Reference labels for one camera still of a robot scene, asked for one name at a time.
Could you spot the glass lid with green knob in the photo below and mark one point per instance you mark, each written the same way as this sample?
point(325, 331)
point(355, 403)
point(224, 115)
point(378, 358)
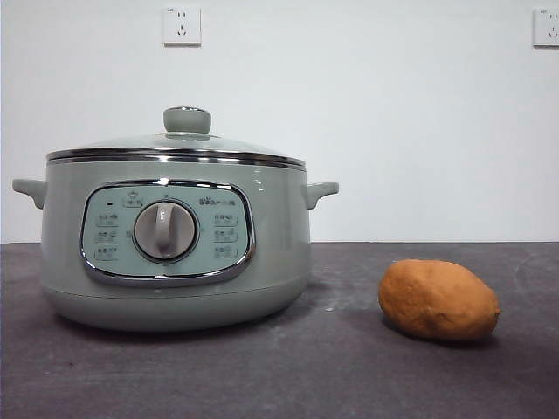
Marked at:
point(187, 120)

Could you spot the brown potato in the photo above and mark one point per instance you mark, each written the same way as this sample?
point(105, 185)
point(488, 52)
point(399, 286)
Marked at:
point(436, 301)

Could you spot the sage green electric cooking pot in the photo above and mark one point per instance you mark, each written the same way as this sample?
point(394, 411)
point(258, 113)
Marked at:
point(279, 227)

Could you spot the white wall socket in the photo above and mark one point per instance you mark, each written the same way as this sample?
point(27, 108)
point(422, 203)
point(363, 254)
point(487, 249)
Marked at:
point(547, 28)
point(182, 26)

